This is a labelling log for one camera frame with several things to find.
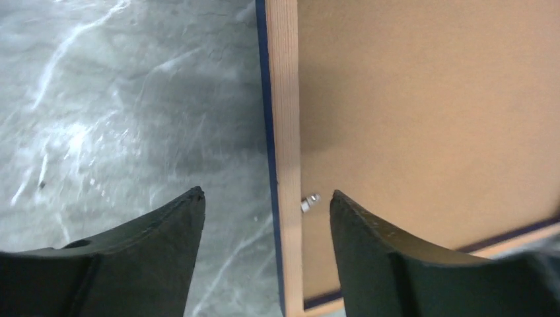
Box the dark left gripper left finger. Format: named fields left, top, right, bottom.
left=1, top=187, right=205, bottom=316

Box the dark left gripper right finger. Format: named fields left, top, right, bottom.
left=330, top=190, right=559, bottom=317

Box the blue wooden picture frame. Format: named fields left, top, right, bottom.
left=256, top=1, right=559, bottom=316

